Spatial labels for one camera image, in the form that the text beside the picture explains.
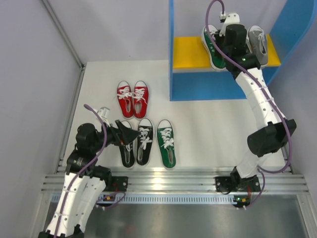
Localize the black sneaker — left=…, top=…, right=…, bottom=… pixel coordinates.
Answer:
left=137, top=118, right=154, bottom=166
left=117, top=120, right=136, bottom=169

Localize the grey sneaker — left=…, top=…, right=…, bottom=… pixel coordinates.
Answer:
left=246, top=33, right=253, bottom=53
left=247, top=25, right=268, bottom=68

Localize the green sneaker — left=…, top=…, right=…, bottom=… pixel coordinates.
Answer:
left=201, top=26, right=225, bottom=72
left=157, top=119, right=176, bottom=169

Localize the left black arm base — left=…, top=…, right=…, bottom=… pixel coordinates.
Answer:
left=104, top=176, right=128, bottom=192

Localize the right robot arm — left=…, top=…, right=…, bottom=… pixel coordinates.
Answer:
left=215, top=23, right=297, bottom=197

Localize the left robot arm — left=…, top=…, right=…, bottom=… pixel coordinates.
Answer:
left=38, top=120, right=140, bottom=238

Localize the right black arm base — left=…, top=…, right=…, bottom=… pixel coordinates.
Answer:
left=215, top=176, right=261, bottom=194

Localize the yellow shelf board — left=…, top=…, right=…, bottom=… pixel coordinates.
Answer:
left=172, top=34, right=281, bottom=69

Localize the left red sneaker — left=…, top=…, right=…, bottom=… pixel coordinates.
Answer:
left=116, top=80, right=134, bottom=119

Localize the red sneaker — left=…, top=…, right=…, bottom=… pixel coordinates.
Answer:
left=133, top=80, right=150, bottom=119
left=116, top=80, right=134, bottom=119

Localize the right red sneaker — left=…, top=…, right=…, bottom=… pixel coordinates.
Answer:
left=133, top=80, right=150, bottom=119

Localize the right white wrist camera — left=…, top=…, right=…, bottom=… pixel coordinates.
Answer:
left=219, top=12, right=240, bottom=37

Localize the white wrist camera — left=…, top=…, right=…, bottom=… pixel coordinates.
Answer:
left=97, top=107, right=110, bottom=120
left=219, top=12, right=240, bottom=37

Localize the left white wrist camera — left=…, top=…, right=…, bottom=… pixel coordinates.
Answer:
left=97, top=107, right=110, bottom=120

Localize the slotted cable duct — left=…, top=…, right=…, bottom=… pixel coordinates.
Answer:
left=51, top=194, right=238, bottom=205

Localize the blue shoe shelf frame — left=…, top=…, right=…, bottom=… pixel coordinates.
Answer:
left=169, top=0, right=317, bottom=101

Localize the aluminium corner post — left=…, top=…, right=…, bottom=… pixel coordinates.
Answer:
left=40, top=0, right=85, bottom=70

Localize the aluminium mounting rail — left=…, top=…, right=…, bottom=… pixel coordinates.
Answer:
left=41, top=166, right=310, bottom=196

